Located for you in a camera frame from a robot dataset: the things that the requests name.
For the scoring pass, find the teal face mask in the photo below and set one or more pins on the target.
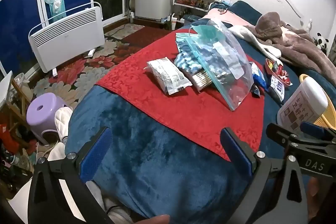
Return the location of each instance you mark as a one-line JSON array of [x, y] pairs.
[[207, 29]]

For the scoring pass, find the white and black packet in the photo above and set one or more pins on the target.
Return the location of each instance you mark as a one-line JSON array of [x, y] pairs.
[[168, 75]]

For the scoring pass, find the teal hanging bag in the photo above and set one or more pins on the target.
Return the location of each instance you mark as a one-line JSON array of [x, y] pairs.
[[55, 1]]

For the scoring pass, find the brown fleece blanket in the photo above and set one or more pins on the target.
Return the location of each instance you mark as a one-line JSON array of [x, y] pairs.
[[302, 48]]

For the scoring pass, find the small white blue packet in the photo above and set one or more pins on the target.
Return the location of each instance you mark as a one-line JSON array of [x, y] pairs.
[[278, 87]]

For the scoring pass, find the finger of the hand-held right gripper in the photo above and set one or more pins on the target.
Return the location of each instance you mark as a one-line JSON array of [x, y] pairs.
[[279, 133], [313, 129]]

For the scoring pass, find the person's left hand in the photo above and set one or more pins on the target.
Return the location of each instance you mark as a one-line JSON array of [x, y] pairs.
[[155, 220]]

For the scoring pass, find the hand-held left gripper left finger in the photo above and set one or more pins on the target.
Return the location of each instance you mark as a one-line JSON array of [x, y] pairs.
[[95, 154]]

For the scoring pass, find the person's white pants leg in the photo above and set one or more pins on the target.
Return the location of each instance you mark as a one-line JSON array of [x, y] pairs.
[[65, 197]]

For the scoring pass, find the panda plush toy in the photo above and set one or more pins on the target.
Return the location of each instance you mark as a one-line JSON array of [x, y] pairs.
[[322, 43]]

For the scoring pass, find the white plush cloth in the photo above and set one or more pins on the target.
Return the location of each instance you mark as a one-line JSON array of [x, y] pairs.
[[252, 36]]

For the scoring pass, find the yellow woven basket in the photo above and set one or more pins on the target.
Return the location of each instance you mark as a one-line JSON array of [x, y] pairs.
[[329, 113]]

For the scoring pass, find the white tube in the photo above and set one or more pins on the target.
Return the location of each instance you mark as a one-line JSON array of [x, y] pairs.
[[174, 23]]

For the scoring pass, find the red patterned cloth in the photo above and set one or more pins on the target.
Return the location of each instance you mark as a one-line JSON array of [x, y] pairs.
[[189, 113]]

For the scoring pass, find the white wet wipes canister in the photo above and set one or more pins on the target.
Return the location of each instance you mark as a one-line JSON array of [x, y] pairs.
[[302, 103]]

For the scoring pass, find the cotton swabs pack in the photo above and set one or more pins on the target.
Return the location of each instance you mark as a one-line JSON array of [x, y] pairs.
[[202, 81]]

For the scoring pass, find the small beige door mat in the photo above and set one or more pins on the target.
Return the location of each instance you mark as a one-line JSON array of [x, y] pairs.
[[126, 31]]

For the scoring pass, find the red candy tray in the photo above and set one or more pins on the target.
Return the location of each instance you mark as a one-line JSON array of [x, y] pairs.
[[279, 71]]

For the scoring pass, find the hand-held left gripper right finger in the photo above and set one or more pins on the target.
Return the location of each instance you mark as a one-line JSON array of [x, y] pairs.
[[236, 151]]

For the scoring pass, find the blue patterned packets bag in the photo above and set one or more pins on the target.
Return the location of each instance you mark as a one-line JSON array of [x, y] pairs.
[[187, 56]]

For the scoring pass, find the clear zip bag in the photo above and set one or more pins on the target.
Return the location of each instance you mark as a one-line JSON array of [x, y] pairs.
[[225, 69]]

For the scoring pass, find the wooden folding table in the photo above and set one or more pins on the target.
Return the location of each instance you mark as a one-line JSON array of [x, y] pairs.
[[10, 92]]

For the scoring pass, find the white panel heater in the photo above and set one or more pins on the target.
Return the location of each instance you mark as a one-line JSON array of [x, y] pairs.
[[67, 32]]

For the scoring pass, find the blue snack packet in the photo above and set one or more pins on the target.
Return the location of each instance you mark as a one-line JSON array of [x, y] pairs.
[[258, 75]]

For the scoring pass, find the purple plastic stool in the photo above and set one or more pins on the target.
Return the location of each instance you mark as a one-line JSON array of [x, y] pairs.
[[43, 113]]

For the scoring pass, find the white quilted slipper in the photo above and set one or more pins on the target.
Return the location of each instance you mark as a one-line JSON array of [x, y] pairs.
[[63, 121]]

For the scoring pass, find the floral rug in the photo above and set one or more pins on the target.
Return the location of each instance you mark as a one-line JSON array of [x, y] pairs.
[[86, 74]]

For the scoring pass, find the pink cloth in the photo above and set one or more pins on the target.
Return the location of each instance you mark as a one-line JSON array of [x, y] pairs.
[[220, 16]]

